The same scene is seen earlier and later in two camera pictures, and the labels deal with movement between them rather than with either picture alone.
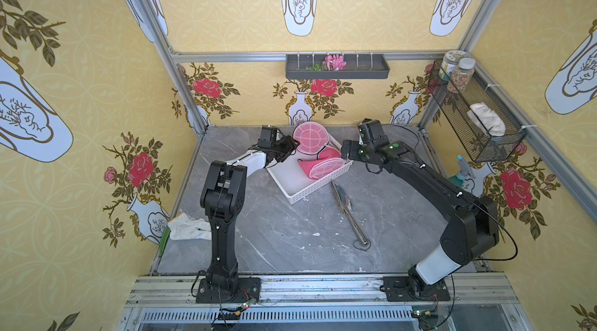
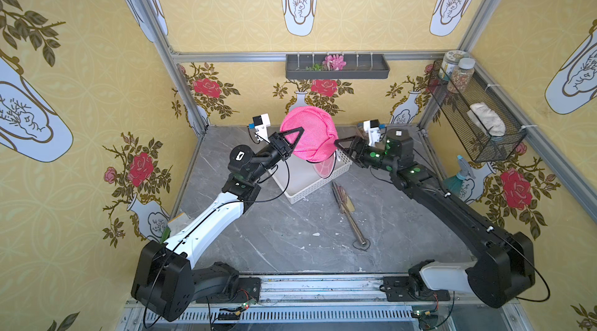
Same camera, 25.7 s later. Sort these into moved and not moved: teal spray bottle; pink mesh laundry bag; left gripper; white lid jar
Moved: pink mesh laundry bag
Not moved: left gripper; teal spray bottle; white lid jar
